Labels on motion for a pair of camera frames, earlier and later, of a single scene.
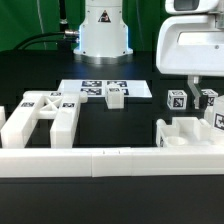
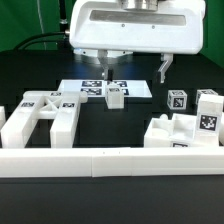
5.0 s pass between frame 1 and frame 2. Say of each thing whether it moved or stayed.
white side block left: stayed
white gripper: moved
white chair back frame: stayed
